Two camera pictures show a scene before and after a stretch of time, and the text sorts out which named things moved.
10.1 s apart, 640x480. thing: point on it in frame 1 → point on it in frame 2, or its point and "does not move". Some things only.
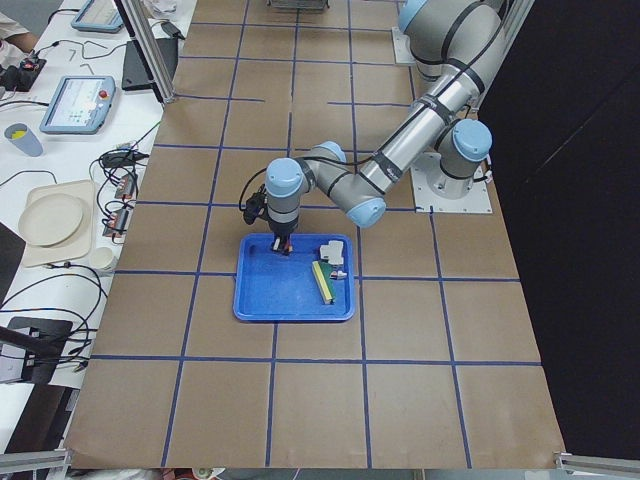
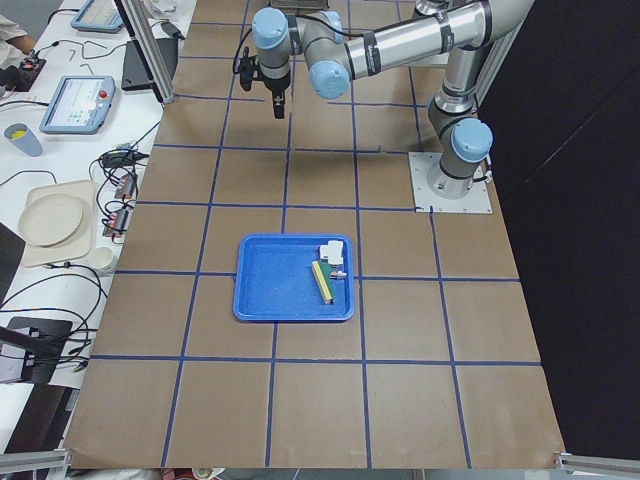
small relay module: x=125 y=187 does not move
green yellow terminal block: x=323 y=275 does not move
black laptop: x=135 y=73 does not move
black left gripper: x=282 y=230 → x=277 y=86
